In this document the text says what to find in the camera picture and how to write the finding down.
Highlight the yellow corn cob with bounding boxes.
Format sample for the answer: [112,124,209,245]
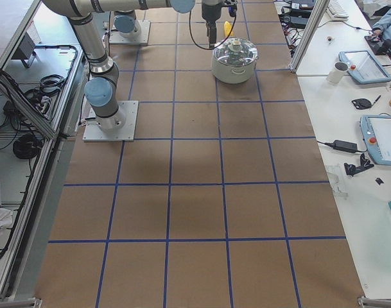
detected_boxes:
[223,21,233,37]

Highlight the black power adapter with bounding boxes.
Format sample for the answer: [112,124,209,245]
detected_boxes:
[333,140,358,153]

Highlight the white paper cup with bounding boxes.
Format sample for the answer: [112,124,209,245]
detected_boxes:
[326,61,349,84]

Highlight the clear acrylic holder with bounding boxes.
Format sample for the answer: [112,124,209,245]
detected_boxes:
[325,164,348,198]

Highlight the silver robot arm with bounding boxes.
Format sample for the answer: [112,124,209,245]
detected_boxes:
[43,1,195,131]
[114,10,141,39]

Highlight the coiled black cable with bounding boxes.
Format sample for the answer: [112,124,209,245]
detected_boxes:
[12,133,44,160]

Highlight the black bracket part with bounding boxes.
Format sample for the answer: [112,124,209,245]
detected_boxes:
[343,153,374,177]

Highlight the black power brick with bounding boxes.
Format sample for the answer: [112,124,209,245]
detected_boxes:
[287,16,309,29]

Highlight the glass pot lid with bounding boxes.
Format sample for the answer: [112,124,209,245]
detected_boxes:
[213,37,258,67]

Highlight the aluminium frame post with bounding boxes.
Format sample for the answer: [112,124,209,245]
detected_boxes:
[289,0,329,73]

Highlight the teach pendant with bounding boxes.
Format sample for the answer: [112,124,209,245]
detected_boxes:
[360,115,391,166]
[338,50,391,85]

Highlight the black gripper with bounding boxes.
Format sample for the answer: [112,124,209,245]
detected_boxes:
[202,0,222,49]

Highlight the black round disc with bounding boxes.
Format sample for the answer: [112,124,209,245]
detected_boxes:
[351,98,372,110]

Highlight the small black clip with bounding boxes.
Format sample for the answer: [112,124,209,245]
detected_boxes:
[375,178,384,185]

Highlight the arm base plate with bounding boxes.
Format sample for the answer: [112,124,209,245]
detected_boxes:
[83,101,139,142]
[109,19,151,45]

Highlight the person in blue sleeve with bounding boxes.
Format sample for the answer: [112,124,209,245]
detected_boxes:
[371,9,391,42]

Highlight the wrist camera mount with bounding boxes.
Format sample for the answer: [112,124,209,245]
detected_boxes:
[224,0,238,18]

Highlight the lower teach pendant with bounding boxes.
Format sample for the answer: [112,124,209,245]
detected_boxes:
[360,115,391,166]

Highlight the white keyboard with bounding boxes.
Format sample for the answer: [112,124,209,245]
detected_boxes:
[326,0,349,21]

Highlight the pale green cooking pot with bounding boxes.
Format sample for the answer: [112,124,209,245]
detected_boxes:
[211,54,257,84]

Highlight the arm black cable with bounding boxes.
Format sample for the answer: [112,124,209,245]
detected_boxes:
[188,6,238,51]

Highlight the upper teach pendant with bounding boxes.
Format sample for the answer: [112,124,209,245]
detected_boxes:
[338,50,391,85]

